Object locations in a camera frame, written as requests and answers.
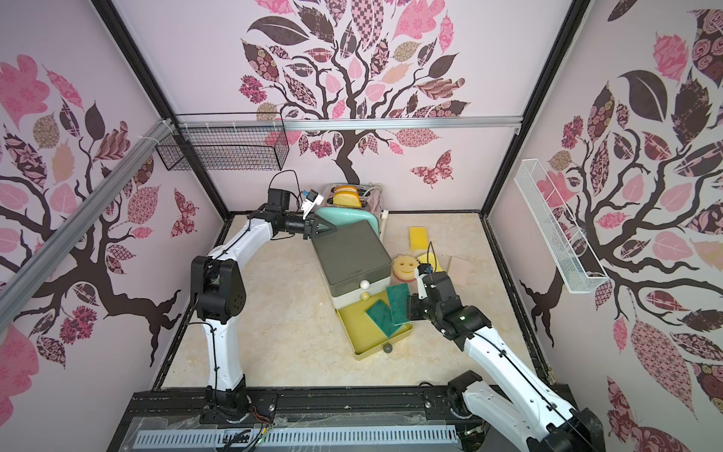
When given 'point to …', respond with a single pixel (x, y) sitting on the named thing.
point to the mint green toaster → (371, 209)
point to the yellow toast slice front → (346, 199)
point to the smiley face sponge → (405, 266)
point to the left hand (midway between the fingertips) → (330, 232)
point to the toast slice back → (346, 188)
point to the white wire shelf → (558, 231)
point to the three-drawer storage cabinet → (357, 268)
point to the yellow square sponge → (418, 237)
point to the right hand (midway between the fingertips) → (410, 304)
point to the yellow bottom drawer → (363, 334)
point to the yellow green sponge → (428, 258)
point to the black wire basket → (226, 141)
